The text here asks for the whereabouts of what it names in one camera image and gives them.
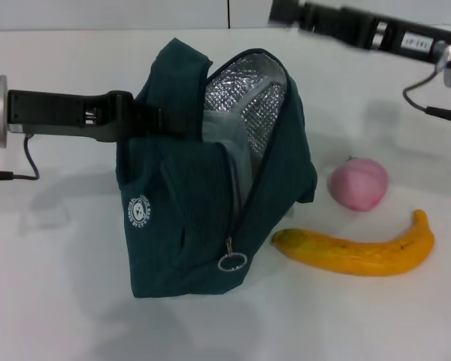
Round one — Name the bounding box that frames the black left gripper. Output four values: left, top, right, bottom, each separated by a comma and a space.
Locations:
7, 89, 204, 143

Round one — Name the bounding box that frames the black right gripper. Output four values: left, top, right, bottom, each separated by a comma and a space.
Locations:
269, 0, 449, 64

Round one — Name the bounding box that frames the teal insulated lunch bag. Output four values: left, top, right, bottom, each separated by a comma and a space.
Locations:
114, 37, 319, 300

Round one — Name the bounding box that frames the silver zipper pull ring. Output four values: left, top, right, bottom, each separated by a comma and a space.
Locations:
216, 236, 248, 272

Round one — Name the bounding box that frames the pink peach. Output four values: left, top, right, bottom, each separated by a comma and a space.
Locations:
325, 156, 391, 212

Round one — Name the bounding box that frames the yellow banana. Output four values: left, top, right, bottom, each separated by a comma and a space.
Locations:
271, 209, 436, 278

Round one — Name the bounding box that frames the dark left gripper cable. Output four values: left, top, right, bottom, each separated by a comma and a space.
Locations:
21, 134, 41, 182

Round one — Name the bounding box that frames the dark gripper cable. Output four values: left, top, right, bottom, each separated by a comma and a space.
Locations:
401, 68, 439, 114
21, 134, 41, 182

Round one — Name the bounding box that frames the dark right gripper cable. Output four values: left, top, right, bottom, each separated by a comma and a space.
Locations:
401, 68, 439, 114

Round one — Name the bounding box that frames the silver black right cable plug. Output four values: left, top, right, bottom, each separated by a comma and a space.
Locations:
425, 106, 451, 126

